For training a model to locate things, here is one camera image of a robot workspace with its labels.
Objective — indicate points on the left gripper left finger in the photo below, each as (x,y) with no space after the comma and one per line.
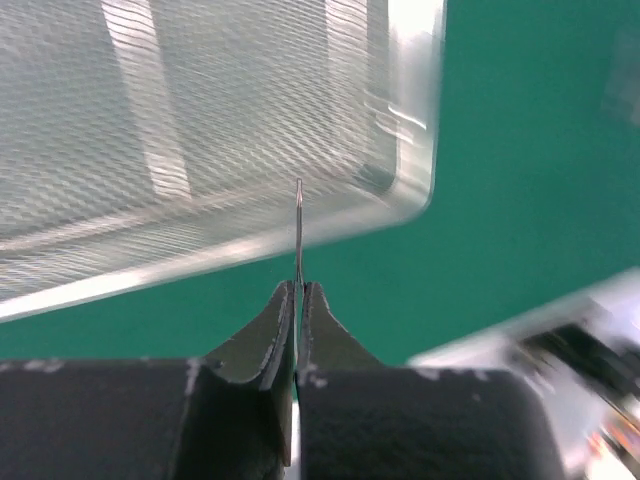
(224,415)

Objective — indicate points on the green surgical cloth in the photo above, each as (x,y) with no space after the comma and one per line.
(535,194)

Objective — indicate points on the metal mesh instrument tray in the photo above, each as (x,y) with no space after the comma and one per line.
(143,141)

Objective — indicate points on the silver slim tweezers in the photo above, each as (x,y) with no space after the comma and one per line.
(299,235)

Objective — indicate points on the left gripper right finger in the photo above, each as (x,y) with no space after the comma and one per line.
(363,419)

